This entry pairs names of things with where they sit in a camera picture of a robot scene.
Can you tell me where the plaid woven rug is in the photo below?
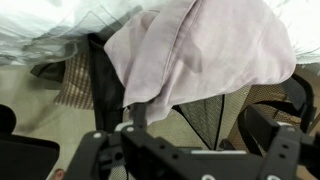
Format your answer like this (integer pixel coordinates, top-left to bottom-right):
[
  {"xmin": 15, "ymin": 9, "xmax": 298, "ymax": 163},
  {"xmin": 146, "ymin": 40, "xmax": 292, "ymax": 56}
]
[{"xmin": 53, "ymin": 49, "xmax": 96, "ymax": 111}]

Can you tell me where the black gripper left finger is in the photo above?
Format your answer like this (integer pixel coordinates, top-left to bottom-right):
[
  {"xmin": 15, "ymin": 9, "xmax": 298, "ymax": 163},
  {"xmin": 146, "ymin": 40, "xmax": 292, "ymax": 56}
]
[{"xmin": 131, "ymin": 101, "xmax": 148, "ymax": 132}]

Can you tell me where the black mesh bag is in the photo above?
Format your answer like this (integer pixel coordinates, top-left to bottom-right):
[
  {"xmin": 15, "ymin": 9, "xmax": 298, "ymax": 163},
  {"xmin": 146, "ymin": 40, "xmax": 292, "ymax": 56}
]
[{"xmin": 30, "ymin": 32, "xmax": 317, "ymax": 152}]

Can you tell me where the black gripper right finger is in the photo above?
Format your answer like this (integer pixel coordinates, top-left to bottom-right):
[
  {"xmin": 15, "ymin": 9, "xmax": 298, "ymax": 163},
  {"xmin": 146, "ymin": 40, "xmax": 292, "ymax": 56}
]
[{"xmin": 237, "ymin": 103, "xmax": 282, "ymax": 158}]

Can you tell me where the pink clothing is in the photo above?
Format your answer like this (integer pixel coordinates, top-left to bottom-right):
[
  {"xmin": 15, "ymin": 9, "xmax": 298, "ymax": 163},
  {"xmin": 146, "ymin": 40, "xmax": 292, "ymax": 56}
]
[{"xmin": 103, "ymin": 0, "xmax": 298, "ymax": 126}]

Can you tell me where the white bed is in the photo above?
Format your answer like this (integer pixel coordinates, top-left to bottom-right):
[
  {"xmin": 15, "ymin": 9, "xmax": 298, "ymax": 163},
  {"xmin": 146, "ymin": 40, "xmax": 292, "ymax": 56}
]
[{"xmin": 0, "ymin": 0, "xmax": 320, "ymax": 67}]

